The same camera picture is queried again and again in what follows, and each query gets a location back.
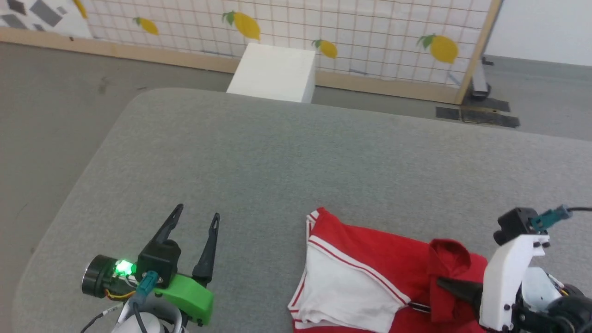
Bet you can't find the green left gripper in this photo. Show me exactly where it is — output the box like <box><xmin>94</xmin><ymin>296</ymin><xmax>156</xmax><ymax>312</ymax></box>
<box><xmin>150</xmin><ymin>203</ymin><xmax>221</xmax><ymax>327</ymax></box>

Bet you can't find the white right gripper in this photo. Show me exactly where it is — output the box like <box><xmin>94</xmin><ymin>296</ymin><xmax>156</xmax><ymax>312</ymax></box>
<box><xmin>437</xmin><ymin>234</ymin><xmax>551</xmax><ymax>332</ymax></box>

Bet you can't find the red white-sleeved shirt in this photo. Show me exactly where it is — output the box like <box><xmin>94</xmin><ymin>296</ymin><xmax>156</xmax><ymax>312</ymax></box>
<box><xmin>287</xmin><ymin>207</ymin><xmax>490</xmax><ymax>333</ymax></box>

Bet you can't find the black round light module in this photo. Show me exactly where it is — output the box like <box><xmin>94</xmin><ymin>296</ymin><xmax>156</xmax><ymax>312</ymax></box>
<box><xmin>82</xmin><ymin>255</ymin><xmax>137</xmax><ymax>299</ymax></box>

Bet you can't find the black floor strip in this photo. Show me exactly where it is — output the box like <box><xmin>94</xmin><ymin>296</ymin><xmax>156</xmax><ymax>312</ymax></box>
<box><xmin>436</xmin><ymin>106</ymin><xmax>521</xmax><ymax>129</ymax></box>

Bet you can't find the black floor mat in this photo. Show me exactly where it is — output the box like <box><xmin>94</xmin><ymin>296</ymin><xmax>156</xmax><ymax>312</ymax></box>
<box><xmin>462</xmin><ymin>96</ymin><xmax>511</xmax><ymax>113</ymax></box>

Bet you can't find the white box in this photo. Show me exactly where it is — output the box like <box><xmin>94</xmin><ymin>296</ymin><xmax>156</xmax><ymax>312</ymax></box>
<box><xmin>226</xmin><ymin>43</ymin><xmax>317</xmax><ymax>104</ymax></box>

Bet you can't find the grey metal screen foot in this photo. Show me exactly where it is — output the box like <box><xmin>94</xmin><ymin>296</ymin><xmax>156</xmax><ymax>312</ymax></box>
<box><xmin>469</xmin><ymin>55</ymin><xmax>493</xmax><ymax>100</ymax></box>

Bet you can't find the lemon-print grid screen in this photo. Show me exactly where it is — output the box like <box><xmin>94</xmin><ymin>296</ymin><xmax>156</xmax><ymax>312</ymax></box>
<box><xmin>0</xmin><ymin>0</ymin><xmax>504</xmax><ymax>105</ymax></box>

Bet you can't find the teal left camera connector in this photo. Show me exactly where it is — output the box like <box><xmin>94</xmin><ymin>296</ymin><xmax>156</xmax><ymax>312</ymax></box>
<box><xmin>135</xmin><ymin>271</ymin><xmax>160</xmax><ymax>306</ymax></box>

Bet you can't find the teal camera connector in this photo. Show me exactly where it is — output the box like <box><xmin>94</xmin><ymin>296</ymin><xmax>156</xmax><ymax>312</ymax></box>
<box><xmin>135</xmin><ymin>271</ymin><xmax>160</xmax><ymax>306</ymax></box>
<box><xmin>530</xmin><ymin>205</ymin><xmax>573</xmax><ymax>232</ymax></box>

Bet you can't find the teal right camera connector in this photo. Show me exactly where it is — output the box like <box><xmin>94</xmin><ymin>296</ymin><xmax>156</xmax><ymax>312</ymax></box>
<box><xmin>530</xmin><ymin>205</ymin><xmax>573</xmax><ymax>232</ymax></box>

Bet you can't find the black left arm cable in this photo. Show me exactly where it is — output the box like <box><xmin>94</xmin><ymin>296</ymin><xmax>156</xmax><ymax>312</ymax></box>
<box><xmin>80</xmin><ymin>296</ymin><xmax>149</xmax><ymax>333</ymax></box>

